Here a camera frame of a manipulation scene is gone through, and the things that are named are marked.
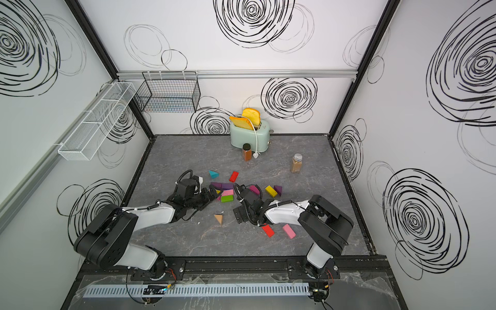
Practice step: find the violet purple block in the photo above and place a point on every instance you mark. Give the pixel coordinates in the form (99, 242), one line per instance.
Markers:
(227, 186)

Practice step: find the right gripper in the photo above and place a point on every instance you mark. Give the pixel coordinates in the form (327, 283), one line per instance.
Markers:
(241, 211)

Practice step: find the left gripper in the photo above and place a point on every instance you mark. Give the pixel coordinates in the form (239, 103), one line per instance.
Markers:
(206, 197)

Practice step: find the rear toast slice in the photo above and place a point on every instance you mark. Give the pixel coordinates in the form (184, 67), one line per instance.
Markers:
(253, 115)

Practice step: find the grey slotted cable duct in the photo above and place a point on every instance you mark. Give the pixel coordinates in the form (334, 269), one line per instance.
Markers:
(196, 290)

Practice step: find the front toast slice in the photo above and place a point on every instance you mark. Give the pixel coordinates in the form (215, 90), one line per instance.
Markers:
(242, 122)

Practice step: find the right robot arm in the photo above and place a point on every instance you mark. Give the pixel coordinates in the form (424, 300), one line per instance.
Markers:
(325, 223)

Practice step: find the magenta block right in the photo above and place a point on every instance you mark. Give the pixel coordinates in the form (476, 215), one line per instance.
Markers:
(254, 189)

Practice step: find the brown spice bottle black cap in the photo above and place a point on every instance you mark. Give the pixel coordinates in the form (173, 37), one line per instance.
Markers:
(247, 152)

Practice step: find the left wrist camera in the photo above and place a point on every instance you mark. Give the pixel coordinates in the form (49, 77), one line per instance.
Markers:
(199, 181)

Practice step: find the purple triangle block right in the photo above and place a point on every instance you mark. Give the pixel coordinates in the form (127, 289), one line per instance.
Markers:
(278, 189)

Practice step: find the light pink block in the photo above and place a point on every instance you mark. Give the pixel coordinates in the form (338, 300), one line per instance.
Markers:
(289, 231)
(228, 192)

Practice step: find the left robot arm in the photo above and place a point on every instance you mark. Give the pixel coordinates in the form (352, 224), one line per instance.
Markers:
(105, 242)

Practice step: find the teal triangle block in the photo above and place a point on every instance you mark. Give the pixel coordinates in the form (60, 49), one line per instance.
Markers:
(213, 174)

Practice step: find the green block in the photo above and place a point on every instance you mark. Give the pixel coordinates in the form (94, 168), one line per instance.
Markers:
(227, 198)

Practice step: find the tan wooden triangle block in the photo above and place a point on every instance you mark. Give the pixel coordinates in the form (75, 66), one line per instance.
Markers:
(219, 218)

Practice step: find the white wire shelf basket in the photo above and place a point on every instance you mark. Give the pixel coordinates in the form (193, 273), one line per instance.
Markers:
(85, 140)

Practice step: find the light pink block front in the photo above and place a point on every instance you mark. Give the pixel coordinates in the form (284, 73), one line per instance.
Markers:
(289, 231)

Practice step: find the black mounting rail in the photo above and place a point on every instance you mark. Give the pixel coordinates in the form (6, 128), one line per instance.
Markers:
(294, 267)

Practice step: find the glass jar tan spice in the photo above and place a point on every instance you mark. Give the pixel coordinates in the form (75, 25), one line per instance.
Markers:
(297, 163)

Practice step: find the mint green toaster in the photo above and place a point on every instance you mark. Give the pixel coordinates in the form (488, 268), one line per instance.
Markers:
(259, 139)

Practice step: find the dark purple block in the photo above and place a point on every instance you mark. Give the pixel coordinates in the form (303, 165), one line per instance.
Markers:
(217, 185)

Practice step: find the red block front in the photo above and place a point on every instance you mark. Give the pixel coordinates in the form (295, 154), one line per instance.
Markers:
(268, 230)

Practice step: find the toast slice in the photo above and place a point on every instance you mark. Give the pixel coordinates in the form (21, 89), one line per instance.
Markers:
(242, 122)
(253, 115)

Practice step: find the red block near toaster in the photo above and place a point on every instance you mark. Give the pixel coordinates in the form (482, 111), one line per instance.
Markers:
(234, 176)

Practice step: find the black wire basket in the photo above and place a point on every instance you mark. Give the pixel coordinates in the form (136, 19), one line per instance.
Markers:
(169, 92)

